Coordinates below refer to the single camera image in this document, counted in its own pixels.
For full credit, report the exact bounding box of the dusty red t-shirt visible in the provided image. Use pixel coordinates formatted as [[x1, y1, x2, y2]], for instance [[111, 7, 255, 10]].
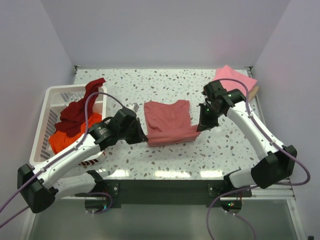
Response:
[[144, 100, 200, 147]]

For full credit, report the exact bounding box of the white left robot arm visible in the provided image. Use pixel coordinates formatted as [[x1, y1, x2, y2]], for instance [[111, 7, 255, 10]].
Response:
[[17, 107, 148, 214]]

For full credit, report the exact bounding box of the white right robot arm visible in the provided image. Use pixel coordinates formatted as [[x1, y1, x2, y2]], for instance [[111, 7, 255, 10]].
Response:
[[197, 80, 297, 194]]

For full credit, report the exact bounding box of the folded pink t-shirt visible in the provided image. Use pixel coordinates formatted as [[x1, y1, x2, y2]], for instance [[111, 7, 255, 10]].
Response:
[[212, 65, 257, 96]]

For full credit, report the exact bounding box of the folded beige t-shirt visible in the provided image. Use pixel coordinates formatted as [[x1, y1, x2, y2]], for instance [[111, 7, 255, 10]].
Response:
[[248, 85, 260, 102]]

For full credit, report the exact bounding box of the dark red t-shirt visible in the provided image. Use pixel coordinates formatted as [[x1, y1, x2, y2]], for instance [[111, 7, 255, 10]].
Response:
[[55, 78, 106, 138]]

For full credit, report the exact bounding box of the orange t-shirt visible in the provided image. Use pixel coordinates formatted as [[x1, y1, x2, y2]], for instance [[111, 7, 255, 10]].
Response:
[[48, 112, 102, 154]]

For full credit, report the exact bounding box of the white plastic laundry basket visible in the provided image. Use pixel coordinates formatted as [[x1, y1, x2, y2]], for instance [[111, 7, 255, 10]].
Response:
[[29, 84, 107, 167]]

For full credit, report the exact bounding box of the aluminium frame rail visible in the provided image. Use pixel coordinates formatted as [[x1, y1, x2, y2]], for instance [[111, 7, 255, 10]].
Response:
[[31, 177, 297, 200]]

